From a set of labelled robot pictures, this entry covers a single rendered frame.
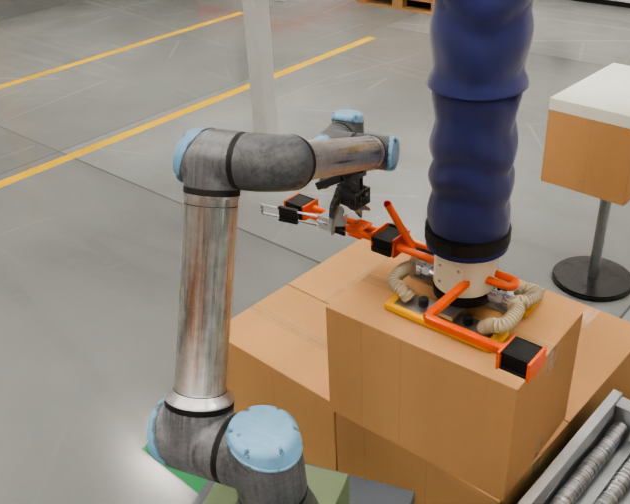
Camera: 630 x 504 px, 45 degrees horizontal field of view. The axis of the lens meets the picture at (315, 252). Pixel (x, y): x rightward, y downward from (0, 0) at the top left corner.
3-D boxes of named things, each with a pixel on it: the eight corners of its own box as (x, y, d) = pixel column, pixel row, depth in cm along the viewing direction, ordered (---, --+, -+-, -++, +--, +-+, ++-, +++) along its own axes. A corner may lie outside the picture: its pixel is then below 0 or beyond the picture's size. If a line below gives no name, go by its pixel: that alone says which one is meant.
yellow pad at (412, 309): (509, 335, 204) (511, 320, 201) (491, 354, 197) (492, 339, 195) (403, 292, 223) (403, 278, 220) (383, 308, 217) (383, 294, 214)
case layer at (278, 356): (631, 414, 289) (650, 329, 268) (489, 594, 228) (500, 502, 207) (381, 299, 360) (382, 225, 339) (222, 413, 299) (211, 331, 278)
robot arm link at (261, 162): (287, 138, 141) (405, 131, 201) (229, 132, 146) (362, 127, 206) (283, 200, 144) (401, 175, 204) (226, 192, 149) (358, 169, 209)
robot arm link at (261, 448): (287, 524, 155) (278, 462, 146) (216, 500, 162) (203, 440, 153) (319, 471, 167) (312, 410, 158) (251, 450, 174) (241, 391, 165)
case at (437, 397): (565, 418, 233) (583, 311, 212) (503, 502, 207) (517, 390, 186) (400, 345, 266) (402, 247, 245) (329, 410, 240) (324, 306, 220)
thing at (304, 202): (319, 212, 245) (318, 198, 242) (304, 221, 240) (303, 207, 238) (299, 205, 250) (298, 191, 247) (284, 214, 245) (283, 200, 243)
